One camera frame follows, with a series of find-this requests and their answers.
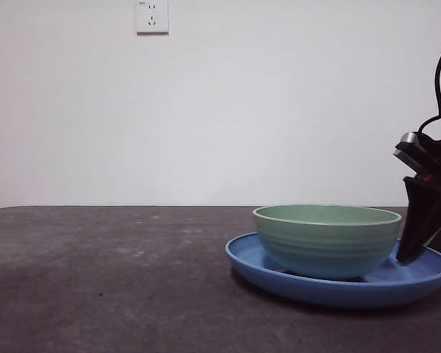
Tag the green ribbed bowl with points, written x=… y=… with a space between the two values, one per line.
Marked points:
x=327 y=246

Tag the blue round plate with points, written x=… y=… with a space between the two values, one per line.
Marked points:
x=316 y=292

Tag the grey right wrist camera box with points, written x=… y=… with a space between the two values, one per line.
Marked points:
x=408 y=139

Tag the white wall socket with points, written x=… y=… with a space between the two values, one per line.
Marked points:
x=152 y=18

